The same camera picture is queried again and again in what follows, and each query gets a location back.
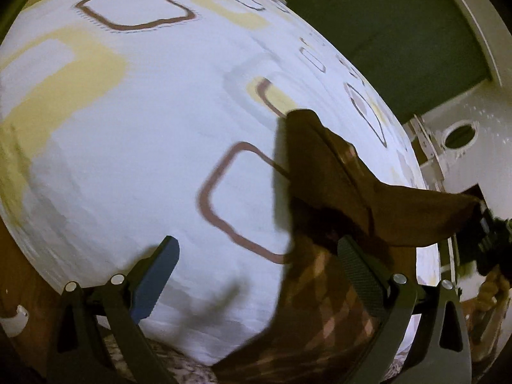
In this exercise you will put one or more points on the white oval mirror frame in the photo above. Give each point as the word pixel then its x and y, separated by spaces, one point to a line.
pixel 460 135

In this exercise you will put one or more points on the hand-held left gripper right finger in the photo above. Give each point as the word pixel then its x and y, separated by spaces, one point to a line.
pixel 359 276

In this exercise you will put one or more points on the person's right hand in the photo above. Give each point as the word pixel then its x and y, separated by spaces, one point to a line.
pixel 490 292

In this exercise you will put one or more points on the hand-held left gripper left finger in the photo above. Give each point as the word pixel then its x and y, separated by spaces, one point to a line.
pixel 156 278

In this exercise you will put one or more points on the brown patterned cloth garment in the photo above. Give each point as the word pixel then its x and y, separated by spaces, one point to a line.
pixel 320 168

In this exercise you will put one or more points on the dark green curtain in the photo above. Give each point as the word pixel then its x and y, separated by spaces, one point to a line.
pixel 384 36

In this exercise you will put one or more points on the white patterned bed sheet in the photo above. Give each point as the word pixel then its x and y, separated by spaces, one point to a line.
pixel 132 148

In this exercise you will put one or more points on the speckled patterned carpet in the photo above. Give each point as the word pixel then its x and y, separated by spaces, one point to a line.
pixel 188 368

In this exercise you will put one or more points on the white round object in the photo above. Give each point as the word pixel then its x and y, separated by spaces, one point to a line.
pixel 12 320

